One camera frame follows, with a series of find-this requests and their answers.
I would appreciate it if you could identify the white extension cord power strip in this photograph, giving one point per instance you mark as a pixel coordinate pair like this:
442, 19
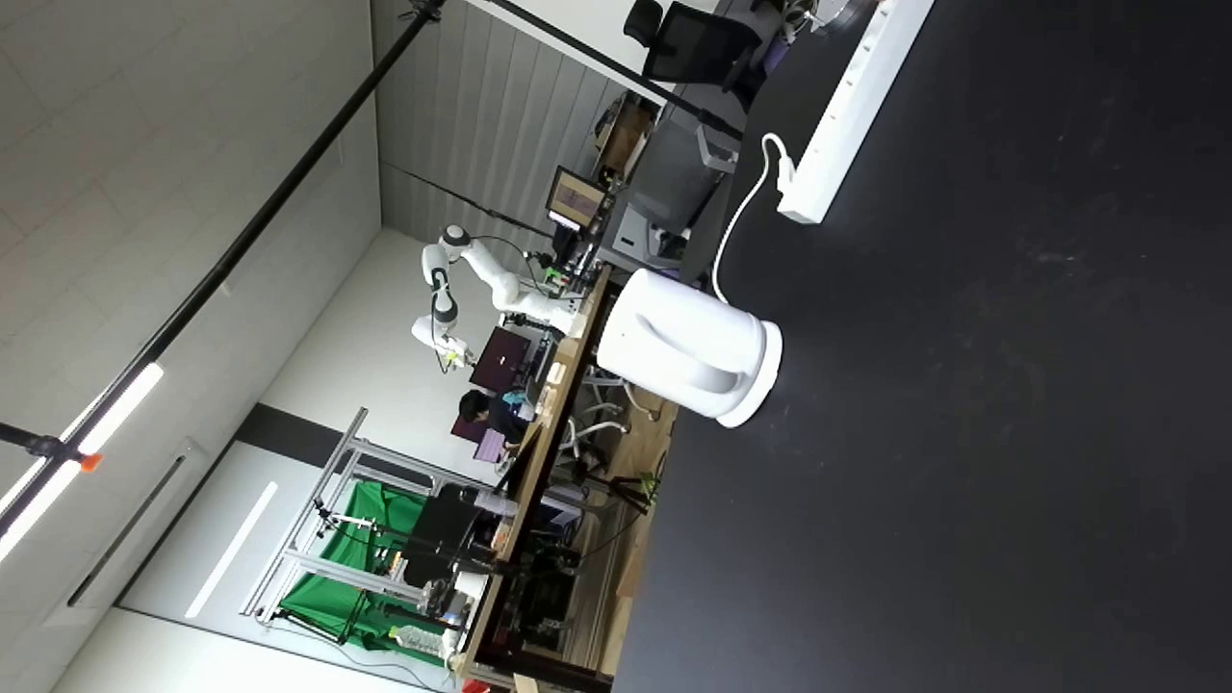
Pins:
851, 110

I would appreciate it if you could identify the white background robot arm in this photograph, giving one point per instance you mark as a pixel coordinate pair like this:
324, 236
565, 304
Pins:
506, 291

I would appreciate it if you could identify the white electric kettle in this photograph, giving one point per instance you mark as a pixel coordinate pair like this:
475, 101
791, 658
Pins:
691, 349

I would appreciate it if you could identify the wooden desk with clutter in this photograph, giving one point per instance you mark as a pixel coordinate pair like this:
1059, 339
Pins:
573, 559

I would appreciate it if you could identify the green screen frame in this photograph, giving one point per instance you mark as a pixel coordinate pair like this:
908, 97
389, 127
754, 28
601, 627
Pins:
384, 553

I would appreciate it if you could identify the black ceiling rail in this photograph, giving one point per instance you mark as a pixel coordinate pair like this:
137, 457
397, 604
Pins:
51, 451

